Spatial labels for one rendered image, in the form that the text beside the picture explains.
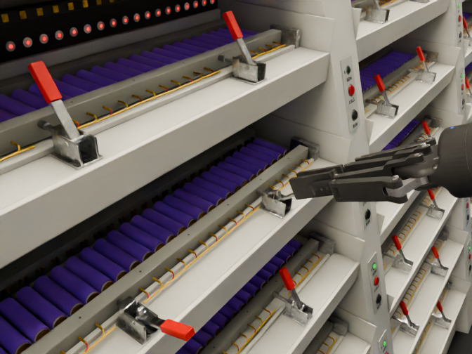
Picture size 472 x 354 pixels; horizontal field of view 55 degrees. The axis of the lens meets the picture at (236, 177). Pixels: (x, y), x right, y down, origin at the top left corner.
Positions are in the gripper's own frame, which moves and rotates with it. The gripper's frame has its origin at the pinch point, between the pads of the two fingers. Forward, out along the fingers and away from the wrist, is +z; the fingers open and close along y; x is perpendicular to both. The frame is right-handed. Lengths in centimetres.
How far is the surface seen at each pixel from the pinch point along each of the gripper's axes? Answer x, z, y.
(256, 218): -2.7, 9.4, -3.6
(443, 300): -76, 26, 79
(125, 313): -0.7, 8.1, -27.6
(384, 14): 16.1, 2.4, 42.4
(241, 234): -2.8, 9.2, -7.7
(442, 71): -4, 8, 80
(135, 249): 2.3, 14.1, -19.9
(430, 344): -77, 25, 60
